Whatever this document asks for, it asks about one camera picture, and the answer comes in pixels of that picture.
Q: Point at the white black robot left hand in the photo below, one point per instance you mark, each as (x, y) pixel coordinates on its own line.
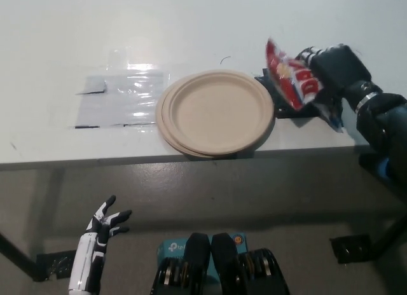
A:
(92, 250)

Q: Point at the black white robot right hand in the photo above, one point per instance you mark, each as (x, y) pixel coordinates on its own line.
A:
(340, 69)

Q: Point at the red blue sunflower seed bag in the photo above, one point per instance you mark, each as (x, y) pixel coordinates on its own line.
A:
(286, 82)

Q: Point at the beige paper plate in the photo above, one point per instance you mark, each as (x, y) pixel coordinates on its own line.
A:
(203, 154)
(216, 109)

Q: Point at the black table leg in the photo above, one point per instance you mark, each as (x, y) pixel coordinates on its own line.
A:
(16, 257)
(392, 237)

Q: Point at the clear plastic sheet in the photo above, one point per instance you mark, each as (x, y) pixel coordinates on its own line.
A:
(127, 99)

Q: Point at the black blue table bracket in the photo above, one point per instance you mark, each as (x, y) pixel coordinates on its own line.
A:
(369, 164)

